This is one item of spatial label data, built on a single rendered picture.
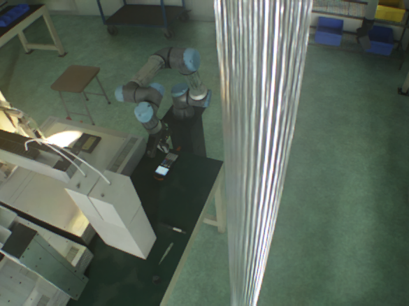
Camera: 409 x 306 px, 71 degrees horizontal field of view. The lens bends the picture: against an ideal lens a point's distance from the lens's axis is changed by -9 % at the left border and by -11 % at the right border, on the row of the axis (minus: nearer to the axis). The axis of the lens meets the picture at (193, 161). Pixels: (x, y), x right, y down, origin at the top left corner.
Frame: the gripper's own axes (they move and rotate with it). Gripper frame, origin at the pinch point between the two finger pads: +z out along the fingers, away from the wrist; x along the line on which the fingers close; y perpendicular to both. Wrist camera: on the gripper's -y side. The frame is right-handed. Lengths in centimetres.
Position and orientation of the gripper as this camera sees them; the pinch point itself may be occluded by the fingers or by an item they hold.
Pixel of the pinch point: (166, 151)
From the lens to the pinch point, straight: 160.6
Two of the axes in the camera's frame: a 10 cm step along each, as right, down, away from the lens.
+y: 4.2, -8.5, 3.0
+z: 2.2, 4.2, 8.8
